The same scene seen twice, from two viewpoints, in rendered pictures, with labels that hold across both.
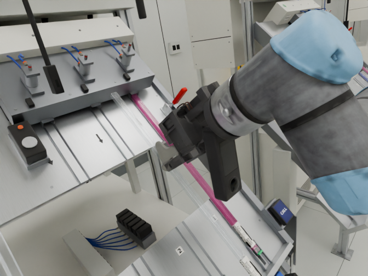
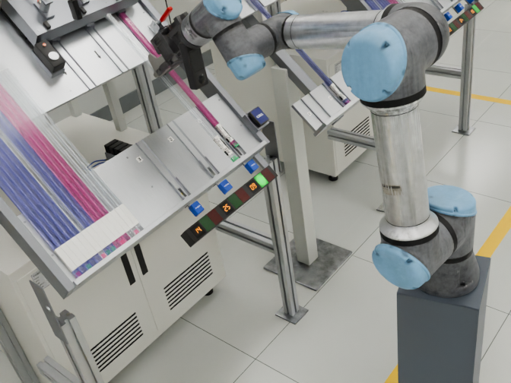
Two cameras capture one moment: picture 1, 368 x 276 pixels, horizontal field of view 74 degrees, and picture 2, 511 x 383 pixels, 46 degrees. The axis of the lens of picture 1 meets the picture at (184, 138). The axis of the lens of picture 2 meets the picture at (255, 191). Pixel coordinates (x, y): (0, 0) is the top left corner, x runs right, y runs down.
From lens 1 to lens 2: 109 cm
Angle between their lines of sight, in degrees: 12
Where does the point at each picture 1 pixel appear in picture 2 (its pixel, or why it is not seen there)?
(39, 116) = (51, 36)
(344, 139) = (232, 44)
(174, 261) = (166, 145)
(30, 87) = (44, 12)
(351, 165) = (235, 55)
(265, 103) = (204, 28)
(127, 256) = not seen: hidden behind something
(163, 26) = not seen: outside the picture
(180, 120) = (164, 37)
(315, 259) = (356, 218)
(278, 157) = (276, 77)
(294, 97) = (213, 25)
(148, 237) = not seen: hidden behind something
